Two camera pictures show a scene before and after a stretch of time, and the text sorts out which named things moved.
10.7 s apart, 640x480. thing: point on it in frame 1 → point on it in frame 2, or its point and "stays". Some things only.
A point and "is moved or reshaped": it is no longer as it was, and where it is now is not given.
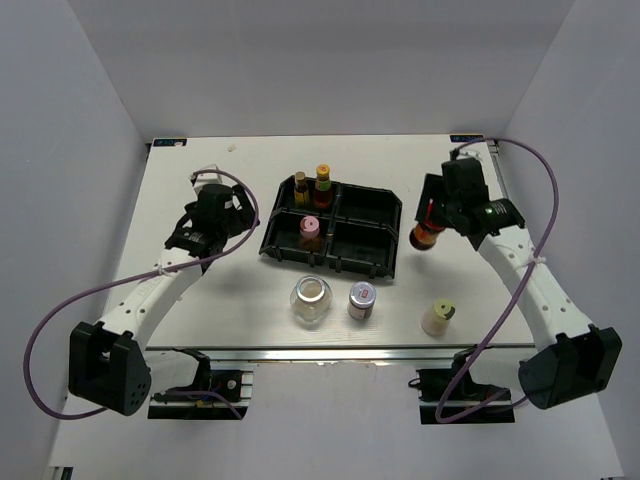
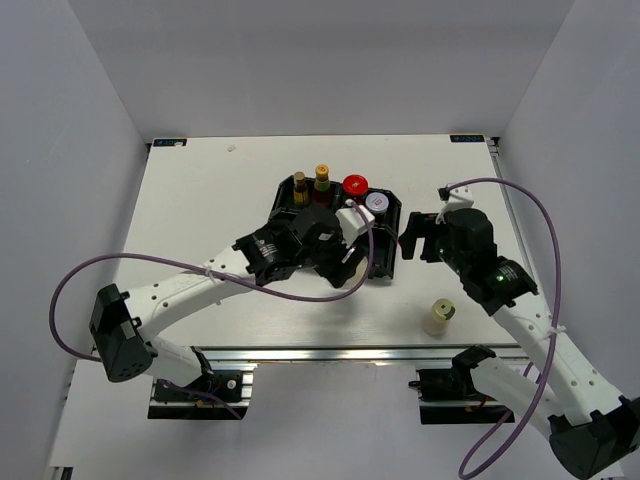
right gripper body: (449, 207) → (453, 258)
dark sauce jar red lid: (422, 237) is moved or reshaped
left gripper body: (240, 219) → (328, 260)
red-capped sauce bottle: (322, 192) stays
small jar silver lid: (362, 295) → (377, 202)
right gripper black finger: (431, 201) → (420, 226)
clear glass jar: (310, 297) → (355, 281)
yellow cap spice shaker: (436, 319) stays
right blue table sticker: (467, 138) stays
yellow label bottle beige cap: (300, 192) stays
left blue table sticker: (173, 142) stays
